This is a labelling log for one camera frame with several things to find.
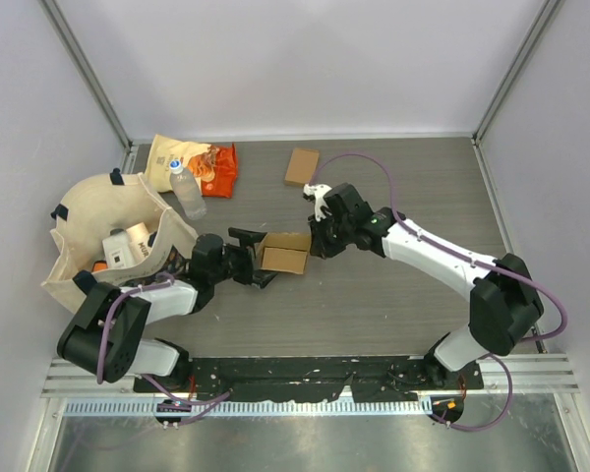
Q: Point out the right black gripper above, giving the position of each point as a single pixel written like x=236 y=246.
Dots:
x=321 y=247

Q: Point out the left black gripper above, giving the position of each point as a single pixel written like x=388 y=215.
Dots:
x=246 y=254

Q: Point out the large cardboard box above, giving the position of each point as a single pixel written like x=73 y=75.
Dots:
x=285 y=252

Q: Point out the small cardboard box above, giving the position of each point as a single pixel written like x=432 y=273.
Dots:
x=301 y=167

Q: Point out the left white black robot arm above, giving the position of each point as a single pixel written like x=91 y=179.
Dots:
x=106 y=335

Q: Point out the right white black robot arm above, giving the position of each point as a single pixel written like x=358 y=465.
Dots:
x=503 y=304

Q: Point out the white box in bag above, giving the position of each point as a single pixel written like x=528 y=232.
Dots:
x=117 y=251

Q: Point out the beige orange snack bag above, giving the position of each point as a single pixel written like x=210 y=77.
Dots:
x=214 y=167

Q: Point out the clear plastic water bottle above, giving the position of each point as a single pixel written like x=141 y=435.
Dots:
x=187 y=190

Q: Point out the beige canvas tote bag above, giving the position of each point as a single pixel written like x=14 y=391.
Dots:
x=89 y=212

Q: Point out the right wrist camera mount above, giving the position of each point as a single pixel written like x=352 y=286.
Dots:
x=316 y=193

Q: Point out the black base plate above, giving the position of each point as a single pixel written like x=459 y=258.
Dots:
x=313 y=379

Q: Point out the white slotted cable duct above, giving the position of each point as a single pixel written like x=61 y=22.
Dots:
x=344 y=406

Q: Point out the left aluminium frame post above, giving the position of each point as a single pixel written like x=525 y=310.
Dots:
x=59 y=22

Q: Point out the aluminium frame post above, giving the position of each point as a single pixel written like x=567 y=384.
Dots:
x=59 y=22
x=531 y=39

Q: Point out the right aluminium frame post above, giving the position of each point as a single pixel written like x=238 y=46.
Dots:
x=531 y=39

